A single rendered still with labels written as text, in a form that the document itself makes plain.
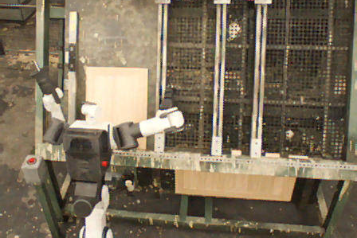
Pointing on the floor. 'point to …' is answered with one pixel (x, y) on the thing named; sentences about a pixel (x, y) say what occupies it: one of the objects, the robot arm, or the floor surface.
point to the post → (48, 210)
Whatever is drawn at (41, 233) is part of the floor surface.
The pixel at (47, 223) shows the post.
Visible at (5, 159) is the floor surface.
